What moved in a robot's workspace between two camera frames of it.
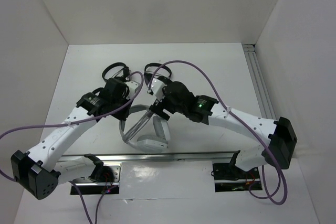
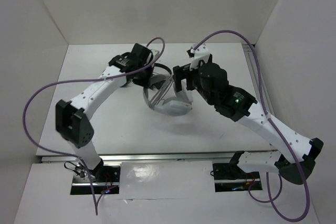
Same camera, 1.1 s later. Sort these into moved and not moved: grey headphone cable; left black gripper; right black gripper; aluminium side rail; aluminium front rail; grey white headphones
Moved: grey white headphones; left black gripper; right black gripper; grey headphone cable
Not moved: aluminium front rail; aluminium side rail
